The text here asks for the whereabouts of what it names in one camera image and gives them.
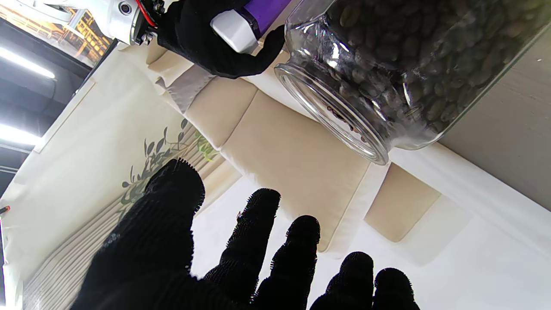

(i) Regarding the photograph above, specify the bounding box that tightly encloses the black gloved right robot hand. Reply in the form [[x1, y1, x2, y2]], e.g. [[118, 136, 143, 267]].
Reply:
[[157, 0, 287, 79]]

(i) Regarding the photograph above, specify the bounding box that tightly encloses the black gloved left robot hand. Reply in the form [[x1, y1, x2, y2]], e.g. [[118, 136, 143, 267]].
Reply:
[[71, 158, 420, 310]]

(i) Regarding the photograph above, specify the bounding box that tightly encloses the white square jar lid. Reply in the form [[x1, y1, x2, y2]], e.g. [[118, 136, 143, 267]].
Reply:
[[210, 9, 259, 55]]

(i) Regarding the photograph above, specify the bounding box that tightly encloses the glass jar of coffee beans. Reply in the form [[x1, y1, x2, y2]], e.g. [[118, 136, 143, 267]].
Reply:
[[274, 0, 551, 166]]

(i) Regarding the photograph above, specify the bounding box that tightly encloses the grey sofa cushion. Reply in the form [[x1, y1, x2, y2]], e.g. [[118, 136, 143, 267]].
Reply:
[[165, 65, 217, 115]]

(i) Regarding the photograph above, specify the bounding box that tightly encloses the beige pleated curtain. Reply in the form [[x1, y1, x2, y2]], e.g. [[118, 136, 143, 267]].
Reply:
[[22, 125, 242, 310]]

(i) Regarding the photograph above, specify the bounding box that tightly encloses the tall dark green leafy plant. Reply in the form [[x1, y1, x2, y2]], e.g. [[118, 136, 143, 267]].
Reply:
[[121, 118, 218, 205]]

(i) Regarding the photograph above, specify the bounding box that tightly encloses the beige sofa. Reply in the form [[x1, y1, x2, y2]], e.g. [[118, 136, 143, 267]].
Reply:
[[144, 39, 442, 252]]

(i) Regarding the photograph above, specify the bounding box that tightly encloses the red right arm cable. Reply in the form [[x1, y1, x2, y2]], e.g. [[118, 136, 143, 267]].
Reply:
[[136, 0, 158, 27]]

